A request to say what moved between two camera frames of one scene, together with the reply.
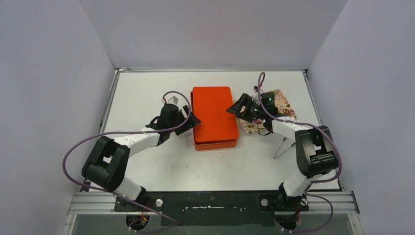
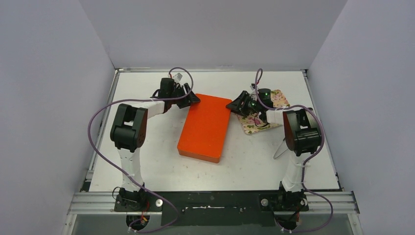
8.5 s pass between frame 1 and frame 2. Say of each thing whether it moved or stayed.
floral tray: stayed
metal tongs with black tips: stayed
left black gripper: moved
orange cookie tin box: moved
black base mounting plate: stayed
